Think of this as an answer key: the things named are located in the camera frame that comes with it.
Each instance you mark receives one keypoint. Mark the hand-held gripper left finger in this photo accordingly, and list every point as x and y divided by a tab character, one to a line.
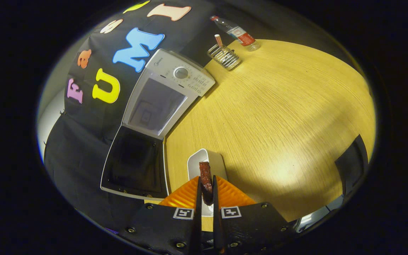
198	212

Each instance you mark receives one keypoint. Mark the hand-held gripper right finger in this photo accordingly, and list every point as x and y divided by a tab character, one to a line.
215	216

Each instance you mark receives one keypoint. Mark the dark red meat slice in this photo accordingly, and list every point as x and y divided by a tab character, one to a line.
205	180

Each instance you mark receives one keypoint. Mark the white toaster oven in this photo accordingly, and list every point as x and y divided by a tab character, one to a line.
161	67

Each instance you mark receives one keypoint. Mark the small white rectangular dish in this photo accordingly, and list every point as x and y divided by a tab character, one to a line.
216	163

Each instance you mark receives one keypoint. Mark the black backdrop cloth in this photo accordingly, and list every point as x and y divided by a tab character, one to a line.
76	159

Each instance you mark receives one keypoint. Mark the black chair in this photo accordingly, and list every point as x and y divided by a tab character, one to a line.
352	166

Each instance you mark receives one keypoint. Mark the clear plastic water bottle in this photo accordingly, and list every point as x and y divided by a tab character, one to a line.
241	34

